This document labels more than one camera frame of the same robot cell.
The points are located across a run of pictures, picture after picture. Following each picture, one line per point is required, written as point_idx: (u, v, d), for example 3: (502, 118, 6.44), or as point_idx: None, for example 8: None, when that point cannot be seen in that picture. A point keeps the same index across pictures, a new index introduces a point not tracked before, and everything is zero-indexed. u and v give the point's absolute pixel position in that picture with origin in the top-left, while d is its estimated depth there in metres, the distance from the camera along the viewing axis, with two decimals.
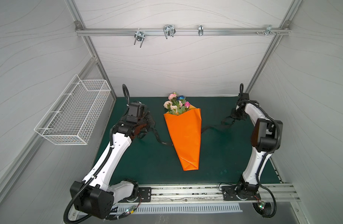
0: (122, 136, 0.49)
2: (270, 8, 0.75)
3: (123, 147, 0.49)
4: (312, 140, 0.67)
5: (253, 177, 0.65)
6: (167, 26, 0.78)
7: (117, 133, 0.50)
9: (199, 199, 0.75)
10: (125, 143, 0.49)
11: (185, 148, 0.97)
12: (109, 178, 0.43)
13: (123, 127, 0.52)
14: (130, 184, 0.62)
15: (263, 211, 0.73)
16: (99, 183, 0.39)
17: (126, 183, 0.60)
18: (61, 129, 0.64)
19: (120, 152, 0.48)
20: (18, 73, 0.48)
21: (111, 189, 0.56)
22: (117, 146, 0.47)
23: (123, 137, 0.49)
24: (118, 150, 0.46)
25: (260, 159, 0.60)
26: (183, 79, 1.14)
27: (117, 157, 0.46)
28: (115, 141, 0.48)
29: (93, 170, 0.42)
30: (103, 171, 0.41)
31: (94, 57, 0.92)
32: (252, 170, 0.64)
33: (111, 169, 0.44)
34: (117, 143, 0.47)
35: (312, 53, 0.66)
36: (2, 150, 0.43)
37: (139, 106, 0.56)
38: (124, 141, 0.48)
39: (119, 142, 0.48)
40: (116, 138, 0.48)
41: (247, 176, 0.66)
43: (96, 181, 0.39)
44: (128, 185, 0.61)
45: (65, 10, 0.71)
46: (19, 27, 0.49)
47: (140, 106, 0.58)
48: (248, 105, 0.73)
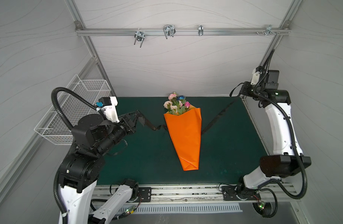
0: (75, 192, 0.33)
2: (270, 8, 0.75)
3: (84, 200, 0.35)
4: (312, 140, 0.67)
5: (255, 186, 0.65)
6: (167, 26, 0.78)
7: (66, 186, 0.34)
9: (199, 199, 0.75)
10: (85, 197, 0.35)
11: (185, 148, 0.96)
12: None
13: (70, 175, 0.33)
14: (127, 190, 0.61)
15: (263, 211, 0.73)
16: None
17: (124, 189, 0.60)
18: (61, 129, 0.64)
19: (84, 206, 0.35)
20: (19, 72, 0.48)
21: (104, 209, 0.48)
22: (71, 207, 0.33)
23: (76, 193, 0.33)
24: (77, 212, 0.34)
25: (267, 179, 0.56)
26: (183, 79, 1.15)
27: (85, 210, 0.36)
28: (68, 199, 0.34)
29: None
30: None
31: (93, 57, 0.92)
32: (256, 182, 0.60)
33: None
34: (70, 203, 0.33)
35: (312, 53, 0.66)
36: (2, 150, 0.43)
37: (87, 129, 0.32)
38: (80, 198, 0.33)
39: (73, 200, 0.33)
40: (67, 196, 0.34)
41: (250, 184, 0.64)
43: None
44: (125, 192, 0.60)
45: (65, 10, 0.71)
46: (19, 27, 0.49)
47: (91, 128, 0.33)
48: (271, 108, 0.50)
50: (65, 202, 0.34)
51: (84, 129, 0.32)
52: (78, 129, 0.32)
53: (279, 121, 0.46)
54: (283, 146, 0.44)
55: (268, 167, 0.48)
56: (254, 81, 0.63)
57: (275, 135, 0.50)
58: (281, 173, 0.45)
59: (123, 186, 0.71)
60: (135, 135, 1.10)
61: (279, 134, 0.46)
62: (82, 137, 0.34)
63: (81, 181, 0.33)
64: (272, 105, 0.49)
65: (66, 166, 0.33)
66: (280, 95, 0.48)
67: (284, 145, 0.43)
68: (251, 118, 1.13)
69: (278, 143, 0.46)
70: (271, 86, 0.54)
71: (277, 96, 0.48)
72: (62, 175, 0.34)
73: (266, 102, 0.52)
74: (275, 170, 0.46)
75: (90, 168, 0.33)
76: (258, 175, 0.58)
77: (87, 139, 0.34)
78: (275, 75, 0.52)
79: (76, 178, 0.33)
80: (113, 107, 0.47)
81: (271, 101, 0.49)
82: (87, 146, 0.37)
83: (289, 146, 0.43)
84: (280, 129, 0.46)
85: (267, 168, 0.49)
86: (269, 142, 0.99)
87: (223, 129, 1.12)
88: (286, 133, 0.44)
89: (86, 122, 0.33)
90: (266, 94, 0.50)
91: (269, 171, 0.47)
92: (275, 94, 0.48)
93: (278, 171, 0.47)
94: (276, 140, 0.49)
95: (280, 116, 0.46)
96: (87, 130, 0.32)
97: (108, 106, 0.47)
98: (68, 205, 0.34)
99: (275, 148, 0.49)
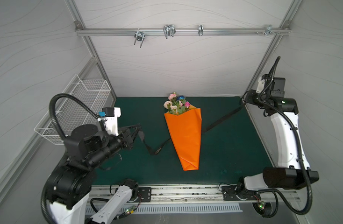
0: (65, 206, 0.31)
2: (270, 8, 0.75)
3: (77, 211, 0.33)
4: (312, 140, 0.67)
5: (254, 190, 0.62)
6: (167, 26, 0.78)
7: (55, 203, 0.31)
9: (199, 199, 0.75)
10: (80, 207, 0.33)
11: (185, 148, 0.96)
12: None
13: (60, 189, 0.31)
14: (127, 191, 0.61)
15: (263, 211, 0.73)
16: None
17: (124, 191, 0.60)
18: (61, 129, 0.64)
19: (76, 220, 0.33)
20: (19, 72, 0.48)
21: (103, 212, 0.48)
22: None
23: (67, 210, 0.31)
24: None
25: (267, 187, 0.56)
26: (183, 79, 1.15)
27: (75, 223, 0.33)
28: (60, 217, 0.32)
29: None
30: None
31: (93, 57, 0.92)
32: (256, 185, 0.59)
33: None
34: (61, 219, 0.32)
35: (312, 53, 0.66)
36: (2, 149, 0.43)
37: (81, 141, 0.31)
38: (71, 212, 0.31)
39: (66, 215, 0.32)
40: (59, 213, 0.32)
41: (250, 185, 0.63)
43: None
44: (125, 193, 0.60)
45: (65, 10, 0.71)
46: (20, 27, 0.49)
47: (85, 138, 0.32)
48: (278, 118, 0.47)
50: (56, 219, 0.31)
51: (78, 139, 0.30)
52: (71, 140, 0.30)
53: (285, 132, 0.44)
54: (289, 159, 0.41)
55: (272, 179, 0.45)
56: (260, 89, 0.61)
57: (280, 146, 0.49)
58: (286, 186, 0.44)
59: (123, 186, 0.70)
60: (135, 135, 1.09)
61: (285, 147, 0.43)
62: (74, 147, 0.32)
63: (68, 198, 0.31)
64: (278, 114, 0.46)
65: (53, 183, 0.31)
66: (287, 104, 0.46)
67: (289, 157, 0.41)
68: (250, 118, 1.13)
69: (284, 155, 0.43)
70: (277, 93, 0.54)
71: (284, 105, 0.46)
72: (46, 192, 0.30)
73: (272, 110, 0.49)
74: (279, 183, 0.43)
75: (80, 182, 0.31)
76: (259, 180, 0.57)
77: (80, 150, 0.32)
78: (281, 83, 0.50)
79: (64, 194, 0.31)
80: (116, 118, 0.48)
81: (277, 109, 0.47)
82: (79, 158, 0.35)
83: (296, 160, 0.40)
84: (286, 140, 0.43)
85: (270, 180, 0.46)
86: (269, 142, 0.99)
87: (224, 129, 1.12)
88: (292, 146, 0.42)
89: (80, 132, 0.31)
90: (272, 102, 0.48)
91: (273, 184, 0.45)
92: (282, 101, 0.46)
93: (282, 184, 0.44)
94: (281, 152, 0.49)
95: (286, 127, 0.44)
96: (82, 142, 0.31)
97: (110, 116, 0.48)
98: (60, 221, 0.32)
99: (280, 160, 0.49)
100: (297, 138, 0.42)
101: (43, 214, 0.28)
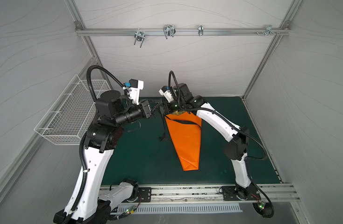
0: (96, 153, 0.38)
2: (270, 8, 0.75)
3: (103, 164, 0.39)
4: (312, 140, 0.67)
5: (248, 179, 0.64)
6: (167, 27, 0.78)
7: (89, 148, 0.38)
9: (199, 199, 0.75)
10: (103, 159, 0.39)
11: (185, 148, 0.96)
12: (96, 201, 0.39)
13: (97, 136, 0.39)
14: (127, 186, 0.61)
15: (263, 211, 0.73)
16: (81, 215, 0.35)
17: (125, 185, 0.60)
18: (61, 129, 0.64)
19: (100, 171, 0.39)
20: (19, 73, 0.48)
21: (109, 195, 0.48)
22: (92, 166, 0.37)
23: (98, 154, 0.38)
24: (96, 173, 0.37)
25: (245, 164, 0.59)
26: (183, 79, 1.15)
27: (99, 177, 0.39)
28: (89, 160, 0.38)
29: (72, 199, 0.36)
30: (83, 201, 0.36)
31: (93, 57, 0.92)
32: (243, 174, 0.63)
33: (94, 193, 0.38)
34: (92, 163, 0.37)
35: (312, 53, 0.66)
36: (2, 150, 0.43)
37: (110, 102, 0.38)
38: (100, 159, 0.38)
39: (95, 161, 0.37)
40: (89, 157, 0.38)
41: (244, 181, 0.65)
43: (78, 213, 0.35)
44: (126, 187, 0.59)
45: (65, 10, 0.71)
46: (19, 27, 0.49)
47: (112, 101, 0.39)
48: (201, 112, 0.60)
50: (87, 161, 0.38)
51: (107, 101, 0.37)
52: (102, 101, 0.37)
53: (211, 117, 0.58)
54: (228, 132, 0.54)
55: (233, 153, 0.56)
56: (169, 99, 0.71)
57: (217, 128, 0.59)
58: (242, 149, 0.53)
59: (125, 183, 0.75)
60: (136, 135, 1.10)
61: (219, 125, 0.57)
62: (105, 108, 0.39)
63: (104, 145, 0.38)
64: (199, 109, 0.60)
65: (93, 131, 0.39)
66: (199, 100, 0.60)
67: (228, 130, 0.54)
68: (251, 118, 1.13)
69: (224, 131, 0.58)
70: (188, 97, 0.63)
71: (197, 102, 0.59)
72: (87, 138, 0.39)
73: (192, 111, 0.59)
74: (238, 150, 0.53)
75: (111, 135, 0.39)
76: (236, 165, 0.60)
77: (109, 109, 0.39)
78: (186, 89, 0.62)
79: (100, 142, 0.38)
80: (139, 90, 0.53)
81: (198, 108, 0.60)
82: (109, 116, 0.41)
83: (231, 128, 0.53)
84: (217, 122, 0.56)
85: (233, 155, 0.57)
86: (269, 142, 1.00)
87: None
88: (222, 122, 0.55)
89: (108, 96, 0.38)
90: (190, 105, 0.60)
91: (236, 156, 0.55)
92: (194, 101, 0.59)
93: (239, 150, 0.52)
94: (221, 131, 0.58)
95: (209, 114, 0.57)
96: (110, 103, 0.38)
97: (134, 88, 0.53)
98: (89, 164, 0.37)
99: (226, 137, 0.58)
100: (219, 115, 0.56)
101: (80, 155, 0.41)
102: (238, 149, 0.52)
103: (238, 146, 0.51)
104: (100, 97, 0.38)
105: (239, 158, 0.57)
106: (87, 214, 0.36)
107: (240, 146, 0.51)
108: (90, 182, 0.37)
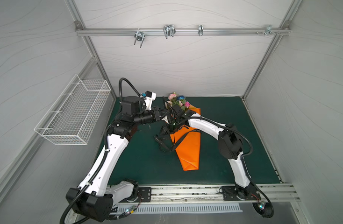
0: (117, 138, 0.46)
2: (271, 8, 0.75)
3: (121, 149, 0.47)
4: (312, 140, 0.67)
5: (246, 178, 0.64)
6: (167, 27, 0.78)
7: (112, 135, 0.47)
9: (199, 199, 0.75)
10: (123, 145, 0.47)
11: (185, 149, 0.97)
12: (106, 185, 0.42)
13: (118, 128, 0.48)
14: (129, 184, 0.62)
15: (263, 211, 0.73)
16: (95, 190, 0.38)
17: (126, 183, 0.61)
18: (61, 129, 0.64)
19: (117, 156, 0.46)
20: (18, 72, 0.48)
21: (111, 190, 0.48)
22: (112, 148, 0.45)
23: (119, 139, 0.46)
24: (114, 154, 0.44)
25: (241, 161, 0.60)
26: (183, 79, 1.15)
27: (114, 161, 0.45)
28: (111, 143, 0.45)
29: (89, 175, 0.40)
30: (99, 177, 0.40)
31: (94, 57, 0.92)
32: (241, 172, 0.63)
33: (108, 174, 0.43)
34: (112, 145, 0.45)
35: (312, 53, 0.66)
36: (2, 150, 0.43)
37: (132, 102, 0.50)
38: (121, 143, 0.46)
39: (115, 144, 0.45)
40: (111, 140, 0.46)
41: (242, 181, 0.65)
43: (92, 188, 0.38)
44: (127, 185, 0.60)
45: (65, 10, 0.71)
46: (20, 27, 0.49)
47: (134, 102, 0.52)
48: (192, 121, 0.68)
50: (108, 143, 0.46)
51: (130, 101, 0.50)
52: (126, 101, 0.50)
53: (201, 124, 0.65)
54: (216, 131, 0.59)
55: (227, 151, 0.58)
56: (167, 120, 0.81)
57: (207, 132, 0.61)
58: (235, 147, 0.56)
59: (125, 181, 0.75)
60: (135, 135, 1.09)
61: (208, 128, 0.63)
62: (129, 106, 0.51)
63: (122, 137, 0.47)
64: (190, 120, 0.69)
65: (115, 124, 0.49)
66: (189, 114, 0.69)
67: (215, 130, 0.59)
68: (251, 118, 1.13)
69: (212, 132, 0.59)
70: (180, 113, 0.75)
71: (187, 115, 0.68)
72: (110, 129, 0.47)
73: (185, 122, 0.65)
74: (231, 148, 0.54)
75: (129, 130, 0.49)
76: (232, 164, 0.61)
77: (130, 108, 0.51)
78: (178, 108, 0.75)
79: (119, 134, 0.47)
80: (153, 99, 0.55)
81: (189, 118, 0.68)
82: (129, 115, 0.53)
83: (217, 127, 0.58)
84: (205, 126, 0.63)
85: (227, 153, 0.58)
86: (269, 142, 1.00)
87: None
88: (209, 123, 0.61)
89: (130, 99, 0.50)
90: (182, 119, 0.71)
91: (231, 153, 0.57)
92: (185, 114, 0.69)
93: (232, 148, 0.54)
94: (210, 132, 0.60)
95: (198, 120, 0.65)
96: (132, 103, 0.50)
97: (149, 97, 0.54)
98: (110, 145, 0.45)
99: (216, 138, 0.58)
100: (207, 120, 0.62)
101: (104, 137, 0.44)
102: (229, 146, 0.55)
103: (225, 142, 0.55)
104: (125, 97, 0.50)
105: (235, 157, 0.58)
106: (100, 192, 0.39)
107: (229, 142, 0.54)
108: (109, 161, 0.43)
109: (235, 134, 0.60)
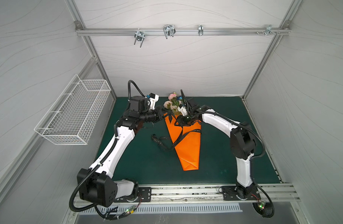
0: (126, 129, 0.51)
2: (270, 8, 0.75)
3: (129, 138, 0.52)
4: (312, 139, 0.67)
5: (250, 178, 0.63)
6: (167, 26, 0.78)
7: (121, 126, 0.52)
9: (199, 199, 0.75)
10: (131, 135, 0.53)
11: (185, 149, 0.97)
12: (114, 170, 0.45)
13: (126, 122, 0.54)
14: (130, 182, 0.62)
15: (263, 211, 0.73)
16: (105, 170, 0.41)
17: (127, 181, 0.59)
18: (61, 129, 0.64)
19: (125, 144, 0.50)
20: (18, 72, 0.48)
21: None
22: (121, 136, 0.49)
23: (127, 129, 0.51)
24: (123, 142, 0.49)
25: (249, 163, 0.59)
26: (183, 79, 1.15)
27: (123, 149, 0.49)
28: (120, 133, 0.50)
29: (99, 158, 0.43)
30: (109, 160, 0.43)
31: (94, 57, 0.92)
32: (246, 173, 0.62)
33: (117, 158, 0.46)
34: (122, 134, 0.50)
35: (312, 53, 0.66)
36: (2, 150, 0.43)
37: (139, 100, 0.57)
38: (129, 133, 0.51)
39: (124, 133, 0.50)
40: (120, 130, 0.51)
41: (245, 180, 0.65)
43: (102, 169, 0.41)
44: (128, 182, 0.61)
45: (65, 10, 0.71)
46: (20, 27, 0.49)
47: (141, 100, 0.59)
48: (206, 116, 0.67)
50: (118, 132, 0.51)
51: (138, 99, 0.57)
52: (134, 99, 0.57)
53: (215, 120, 0.63)
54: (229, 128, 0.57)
55: (239, 150, 0.55)
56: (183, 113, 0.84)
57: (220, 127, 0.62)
58: (247, 148, 0.54)
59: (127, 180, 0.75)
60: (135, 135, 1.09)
61: (221, 123, 0.61)
62: (136, 103, 0.58)
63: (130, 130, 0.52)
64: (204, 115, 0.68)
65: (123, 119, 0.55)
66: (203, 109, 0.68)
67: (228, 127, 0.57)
68: (251, 118, 1.13)
69: (225, 129, 0.60)
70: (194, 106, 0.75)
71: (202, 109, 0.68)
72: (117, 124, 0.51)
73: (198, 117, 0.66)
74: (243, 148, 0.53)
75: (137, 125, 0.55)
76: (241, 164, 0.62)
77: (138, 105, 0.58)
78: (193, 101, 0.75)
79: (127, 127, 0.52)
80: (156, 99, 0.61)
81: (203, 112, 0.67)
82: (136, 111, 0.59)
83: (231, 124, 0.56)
84: (219, 122, 0.62)
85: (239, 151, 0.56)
86: (269, 142, 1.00)
87: None
88: (223, 120, 0.59)
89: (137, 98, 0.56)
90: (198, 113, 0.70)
91: (242, 153, 0.54)
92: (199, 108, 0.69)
93: (245, 148, 0.53)
94: (223, 129, 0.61)
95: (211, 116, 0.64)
96: (139, 101, 0.57)
97: (152, 98, 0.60)
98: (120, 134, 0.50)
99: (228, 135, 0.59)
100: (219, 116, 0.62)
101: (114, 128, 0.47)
102: (241, 145, 0.52)
103: (238, 139, 0.53)
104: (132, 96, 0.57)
105: (245, 157, 0.56)
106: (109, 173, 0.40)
107: (242, 139, 0.52)
108: (117, 147, 0.46)
109: (249, 134, 0.57)
